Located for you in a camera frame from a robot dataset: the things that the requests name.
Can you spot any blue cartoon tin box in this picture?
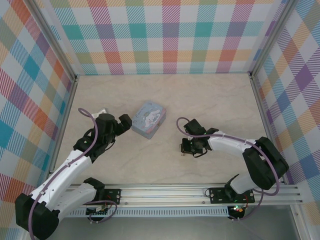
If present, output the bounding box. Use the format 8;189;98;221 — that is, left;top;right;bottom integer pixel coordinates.
131;100;169;140

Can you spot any left green circuit board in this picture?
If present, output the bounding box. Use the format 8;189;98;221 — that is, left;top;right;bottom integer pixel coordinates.
86;206;111;217

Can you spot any right lit circuit board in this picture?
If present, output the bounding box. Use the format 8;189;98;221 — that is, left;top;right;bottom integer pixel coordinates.
229;204;246;215

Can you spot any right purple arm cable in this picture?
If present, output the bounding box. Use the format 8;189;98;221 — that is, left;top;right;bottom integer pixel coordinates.
176;116;281;222

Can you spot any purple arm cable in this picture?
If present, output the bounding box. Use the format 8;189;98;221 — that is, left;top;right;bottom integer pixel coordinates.
29;107;118;240
176;116;281;222

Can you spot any aluminium table side rail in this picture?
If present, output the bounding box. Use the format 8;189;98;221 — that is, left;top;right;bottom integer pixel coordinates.
249;71;288;185
43;74;80;188

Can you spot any aluminium mounting rail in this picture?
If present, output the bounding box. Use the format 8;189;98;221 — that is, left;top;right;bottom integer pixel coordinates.
59;183;304;207

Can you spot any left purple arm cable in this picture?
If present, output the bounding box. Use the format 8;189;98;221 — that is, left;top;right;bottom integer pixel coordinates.
29;107;118;240

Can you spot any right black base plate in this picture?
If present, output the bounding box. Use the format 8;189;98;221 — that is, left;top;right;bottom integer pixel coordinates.
208;186;256;205

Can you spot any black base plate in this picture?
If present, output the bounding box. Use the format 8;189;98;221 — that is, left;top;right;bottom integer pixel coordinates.
208;186;256;205
99;188;123;206

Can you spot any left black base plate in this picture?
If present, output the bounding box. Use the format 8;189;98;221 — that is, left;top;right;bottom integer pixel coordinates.
99;188;123;206

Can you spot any white slotted cable duct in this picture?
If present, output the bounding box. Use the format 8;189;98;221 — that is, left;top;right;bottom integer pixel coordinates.
67;205;230;218

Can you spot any aluminium frame post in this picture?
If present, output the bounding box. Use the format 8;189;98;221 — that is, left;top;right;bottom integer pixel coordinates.
249;0;300;77
31;0;79;81

